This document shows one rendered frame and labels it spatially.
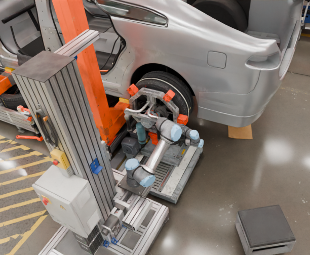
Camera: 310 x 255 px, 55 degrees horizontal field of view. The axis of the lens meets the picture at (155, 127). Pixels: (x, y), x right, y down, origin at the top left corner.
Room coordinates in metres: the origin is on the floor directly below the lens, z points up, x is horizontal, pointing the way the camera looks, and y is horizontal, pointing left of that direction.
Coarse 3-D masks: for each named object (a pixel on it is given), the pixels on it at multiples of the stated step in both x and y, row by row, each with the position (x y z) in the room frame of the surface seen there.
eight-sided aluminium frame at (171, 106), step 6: (144, 90) 2.37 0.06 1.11; (150, 90) 2.35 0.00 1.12; (138, 96) 2.38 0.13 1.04; (150, 96) 2.31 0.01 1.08; (156, 96) 2.28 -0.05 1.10; (162, 96) 2.25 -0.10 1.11; (132, 102) 2.43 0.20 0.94; (132, 108) 2.43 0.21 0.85; (174, 108) 2.19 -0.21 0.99; (174, 114) 2.17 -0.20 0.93; (138, 120) 2.41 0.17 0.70; (174, 120) 2.18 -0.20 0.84; (156, 132) 2.30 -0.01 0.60
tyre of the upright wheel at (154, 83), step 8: (152, 72) 2.59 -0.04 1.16; (160, 72) 2.55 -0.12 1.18; (144, 80) 2.48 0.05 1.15; (152, 80) 2.43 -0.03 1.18; (160, 80) 2.41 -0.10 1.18; (168, 80) 2.42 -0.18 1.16; (176, 80) 2.44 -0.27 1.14; (152, 88) 2.38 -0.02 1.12; (160, 88) 2.34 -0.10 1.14; (168, 88) 2.32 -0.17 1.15; (176, 88) 2.35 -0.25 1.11; (184, 88) 2.39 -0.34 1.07; (176, 96) 2.26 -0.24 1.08; (184, 96) 2.32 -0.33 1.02; (176, 104) 2.26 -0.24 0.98; (184, 104) 2.25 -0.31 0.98; (192, 104) 2.37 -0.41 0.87; (184, 112) 2.22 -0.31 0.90
